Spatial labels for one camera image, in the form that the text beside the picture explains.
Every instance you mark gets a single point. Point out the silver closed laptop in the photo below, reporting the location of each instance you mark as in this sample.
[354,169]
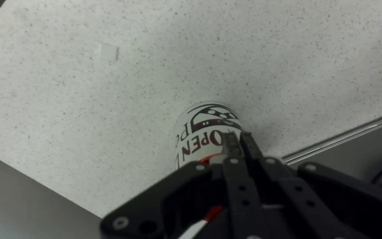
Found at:
[354,147]

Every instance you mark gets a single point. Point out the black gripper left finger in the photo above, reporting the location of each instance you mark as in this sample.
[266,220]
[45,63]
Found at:
[238,194]

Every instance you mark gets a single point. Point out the white mug with orange inside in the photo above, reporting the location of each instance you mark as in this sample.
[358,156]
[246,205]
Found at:
[199,133]

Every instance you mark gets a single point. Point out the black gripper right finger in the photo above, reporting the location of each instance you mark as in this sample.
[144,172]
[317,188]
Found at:
[314,204]

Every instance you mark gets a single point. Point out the white and red pen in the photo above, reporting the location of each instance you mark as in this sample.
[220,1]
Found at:
[199,228]

